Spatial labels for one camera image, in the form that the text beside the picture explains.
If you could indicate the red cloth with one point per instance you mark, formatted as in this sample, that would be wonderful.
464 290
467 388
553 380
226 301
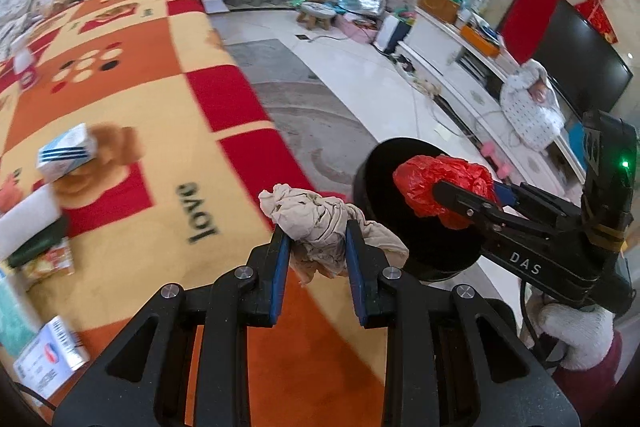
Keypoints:
530 12

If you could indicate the printed orange red blanket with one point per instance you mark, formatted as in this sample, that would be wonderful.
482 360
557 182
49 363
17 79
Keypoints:
150 107

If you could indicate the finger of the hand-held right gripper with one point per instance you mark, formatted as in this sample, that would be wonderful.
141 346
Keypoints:
465 203
535 202

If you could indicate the person's right forearm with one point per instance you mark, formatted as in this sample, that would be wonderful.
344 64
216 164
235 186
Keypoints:
595 384

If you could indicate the red plastic bag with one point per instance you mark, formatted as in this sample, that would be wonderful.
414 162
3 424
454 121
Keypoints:
425 179

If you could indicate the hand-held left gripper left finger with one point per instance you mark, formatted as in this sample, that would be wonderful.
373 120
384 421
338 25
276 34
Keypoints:
280 278

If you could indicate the orange wooden box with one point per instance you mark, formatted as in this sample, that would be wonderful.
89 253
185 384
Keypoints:
440 4

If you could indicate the person's right hand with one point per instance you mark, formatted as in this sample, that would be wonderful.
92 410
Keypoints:
580 332

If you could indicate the pink dumbbell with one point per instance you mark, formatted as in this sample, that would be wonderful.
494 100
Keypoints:
495 159

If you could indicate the small round stool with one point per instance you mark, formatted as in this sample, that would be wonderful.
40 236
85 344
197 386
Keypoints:
316 13

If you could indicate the swaddled baby doll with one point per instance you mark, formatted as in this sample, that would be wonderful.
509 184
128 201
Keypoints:
530 112

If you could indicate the blue striped white carton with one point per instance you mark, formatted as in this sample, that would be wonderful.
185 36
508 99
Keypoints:
67 152

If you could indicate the white blue medicine box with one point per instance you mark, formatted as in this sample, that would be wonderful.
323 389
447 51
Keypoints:
47 357

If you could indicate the orange snack packet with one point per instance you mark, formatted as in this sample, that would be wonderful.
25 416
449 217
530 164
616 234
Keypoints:
50 264

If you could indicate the black television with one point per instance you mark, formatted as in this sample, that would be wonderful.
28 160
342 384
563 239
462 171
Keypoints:
585 57

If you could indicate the light green packet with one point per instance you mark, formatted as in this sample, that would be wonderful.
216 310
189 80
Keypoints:
12 312

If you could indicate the white television cabinet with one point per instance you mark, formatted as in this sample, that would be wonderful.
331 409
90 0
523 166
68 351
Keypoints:
450 52

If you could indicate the flat orange box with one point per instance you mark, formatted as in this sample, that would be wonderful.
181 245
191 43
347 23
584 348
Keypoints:
480 39

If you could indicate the beige paper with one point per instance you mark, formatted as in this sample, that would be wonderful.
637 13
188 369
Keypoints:
312 217

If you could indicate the pink box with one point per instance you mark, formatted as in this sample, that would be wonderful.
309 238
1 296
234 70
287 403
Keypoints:
357 29

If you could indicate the grey rug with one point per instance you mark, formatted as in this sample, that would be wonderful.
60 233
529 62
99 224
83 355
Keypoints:
300 107

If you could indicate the white bottle pink label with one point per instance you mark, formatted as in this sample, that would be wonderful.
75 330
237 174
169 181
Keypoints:
24 64

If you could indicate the black round bin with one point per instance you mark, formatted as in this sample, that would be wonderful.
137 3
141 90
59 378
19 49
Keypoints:
380 192

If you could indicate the white appliance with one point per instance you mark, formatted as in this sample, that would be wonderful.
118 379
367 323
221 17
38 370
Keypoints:
392 34

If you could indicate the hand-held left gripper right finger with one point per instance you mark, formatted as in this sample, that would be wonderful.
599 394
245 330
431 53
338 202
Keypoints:
356 278

